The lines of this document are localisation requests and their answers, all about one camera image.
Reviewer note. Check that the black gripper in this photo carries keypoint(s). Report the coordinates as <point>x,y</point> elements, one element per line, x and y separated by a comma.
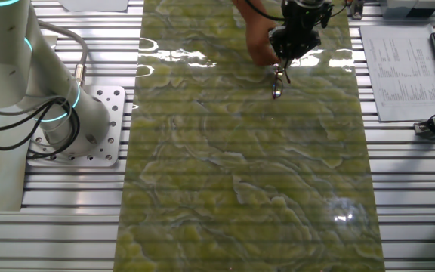
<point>298,34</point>

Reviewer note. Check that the grey box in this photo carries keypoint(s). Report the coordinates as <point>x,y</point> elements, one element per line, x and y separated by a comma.
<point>395,7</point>

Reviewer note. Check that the brown thin-framed glasses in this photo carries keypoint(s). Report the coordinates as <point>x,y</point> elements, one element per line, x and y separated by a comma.
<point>277,88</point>

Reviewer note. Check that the densely printed paper sheet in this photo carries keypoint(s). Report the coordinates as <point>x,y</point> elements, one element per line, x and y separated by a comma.
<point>402,75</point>

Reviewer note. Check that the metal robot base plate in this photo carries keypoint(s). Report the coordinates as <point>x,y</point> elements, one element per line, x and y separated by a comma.
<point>113,124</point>

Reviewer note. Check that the person's forearm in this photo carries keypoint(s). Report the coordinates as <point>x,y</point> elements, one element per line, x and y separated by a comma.
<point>251,9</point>

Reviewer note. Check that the person's hand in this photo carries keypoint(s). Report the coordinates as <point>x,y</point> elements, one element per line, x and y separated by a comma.
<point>261,43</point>

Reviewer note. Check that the green marble pattern mat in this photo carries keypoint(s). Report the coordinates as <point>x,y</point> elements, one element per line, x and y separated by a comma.
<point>240,170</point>

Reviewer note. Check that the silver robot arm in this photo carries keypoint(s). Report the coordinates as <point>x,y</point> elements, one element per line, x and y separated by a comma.
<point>51,94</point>

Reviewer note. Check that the blank white paper sheet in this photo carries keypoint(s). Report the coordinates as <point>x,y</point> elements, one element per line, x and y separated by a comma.
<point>93,4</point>

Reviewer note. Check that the small metal bracket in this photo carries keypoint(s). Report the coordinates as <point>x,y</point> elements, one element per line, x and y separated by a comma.
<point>357,9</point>

